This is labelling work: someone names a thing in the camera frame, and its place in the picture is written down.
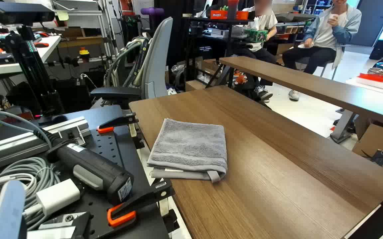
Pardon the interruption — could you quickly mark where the grey folded towel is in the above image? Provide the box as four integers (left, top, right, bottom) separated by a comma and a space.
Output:
148, 119, 228, 183

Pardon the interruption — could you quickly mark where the grey office chair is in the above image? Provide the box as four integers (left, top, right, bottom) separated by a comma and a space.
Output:
91, 18, 173, 102

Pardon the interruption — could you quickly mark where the black clamp orange tip rear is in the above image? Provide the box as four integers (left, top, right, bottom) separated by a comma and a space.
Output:
97, 115, 137, 135

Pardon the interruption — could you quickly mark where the orange bin on shelf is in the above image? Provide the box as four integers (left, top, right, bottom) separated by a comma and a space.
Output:
209, 10, 249, 22

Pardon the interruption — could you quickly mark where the black grey handheld device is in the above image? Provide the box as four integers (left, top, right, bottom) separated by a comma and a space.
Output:
56, 144, 133, 205

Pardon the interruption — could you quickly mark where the seated person white shirt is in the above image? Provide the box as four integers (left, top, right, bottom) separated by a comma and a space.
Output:
234, 0, 278, 64

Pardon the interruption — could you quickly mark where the white power adapter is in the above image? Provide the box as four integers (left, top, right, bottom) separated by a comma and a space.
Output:
36, 180, 80, 216

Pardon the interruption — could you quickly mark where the white desk at left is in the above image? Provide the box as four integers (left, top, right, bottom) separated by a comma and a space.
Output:
0, 34, 63, 80

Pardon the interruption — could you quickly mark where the seated person grey jacket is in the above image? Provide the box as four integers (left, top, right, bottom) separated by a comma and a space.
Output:
282, 0, 363, 103

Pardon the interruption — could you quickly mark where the long wooden bench table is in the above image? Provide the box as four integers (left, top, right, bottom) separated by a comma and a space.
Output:
220, 56, 383, 125

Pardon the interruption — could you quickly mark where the blue grey panel foreground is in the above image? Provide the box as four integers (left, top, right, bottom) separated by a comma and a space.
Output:
0, 181, 27, 239

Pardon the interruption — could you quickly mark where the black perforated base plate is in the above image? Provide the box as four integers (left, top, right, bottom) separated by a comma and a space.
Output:
47, 107, 168, 239

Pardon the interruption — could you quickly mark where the black clamp orange handle front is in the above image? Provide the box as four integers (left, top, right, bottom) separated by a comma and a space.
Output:
107, 181, 173, 229

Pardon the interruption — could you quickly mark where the grey coiled cable bundle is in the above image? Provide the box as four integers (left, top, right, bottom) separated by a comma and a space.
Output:
0, 156, 63, 232

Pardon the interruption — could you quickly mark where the black camera on tripod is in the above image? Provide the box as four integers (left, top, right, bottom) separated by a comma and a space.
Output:
0, 2, 64, 116

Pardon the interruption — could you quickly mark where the silver aluminium rail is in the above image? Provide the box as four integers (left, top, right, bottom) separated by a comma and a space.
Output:
0, 117, 91, 168

